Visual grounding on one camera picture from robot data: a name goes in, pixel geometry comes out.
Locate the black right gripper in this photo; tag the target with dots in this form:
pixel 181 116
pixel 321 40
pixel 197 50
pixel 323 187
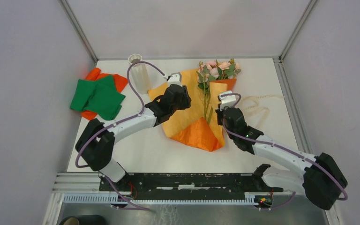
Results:
pixel 219 113

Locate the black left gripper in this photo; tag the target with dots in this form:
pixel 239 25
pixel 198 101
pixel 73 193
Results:
pixel 186 100

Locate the orange wrapping paper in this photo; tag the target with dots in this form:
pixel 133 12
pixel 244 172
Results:
pixel 198 126

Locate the pink artificial flower bouquet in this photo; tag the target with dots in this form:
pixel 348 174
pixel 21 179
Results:
pixel 214 71

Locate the cream printed ribbon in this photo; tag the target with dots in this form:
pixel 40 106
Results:
pixel 255 109

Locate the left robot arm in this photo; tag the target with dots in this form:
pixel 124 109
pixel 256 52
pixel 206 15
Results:
pixel 97 141

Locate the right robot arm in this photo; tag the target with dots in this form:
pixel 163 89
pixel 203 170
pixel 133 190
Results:
pixel 318 178

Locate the white ribbed vase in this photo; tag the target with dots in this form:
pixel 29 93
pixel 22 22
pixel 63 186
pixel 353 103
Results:
pixel 139 74

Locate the green cloth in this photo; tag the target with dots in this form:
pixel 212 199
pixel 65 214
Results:
pixel 100 97

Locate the orange cloth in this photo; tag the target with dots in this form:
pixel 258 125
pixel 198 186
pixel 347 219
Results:
pixel 95 74

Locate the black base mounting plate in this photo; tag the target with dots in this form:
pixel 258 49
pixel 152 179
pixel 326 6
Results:
pixel 189 186

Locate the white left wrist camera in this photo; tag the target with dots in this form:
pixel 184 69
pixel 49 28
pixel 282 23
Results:
pixel 173 79

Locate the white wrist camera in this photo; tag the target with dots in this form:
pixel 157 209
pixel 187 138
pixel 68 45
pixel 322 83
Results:
pixel 227 99
pixel 173 79

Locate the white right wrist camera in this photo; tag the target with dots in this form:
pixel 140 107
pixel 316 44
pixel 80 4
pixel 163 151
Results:
pixel 227 99

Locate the aluminium frame rail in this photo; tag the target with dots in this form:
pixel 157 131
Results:
pixel 92 181

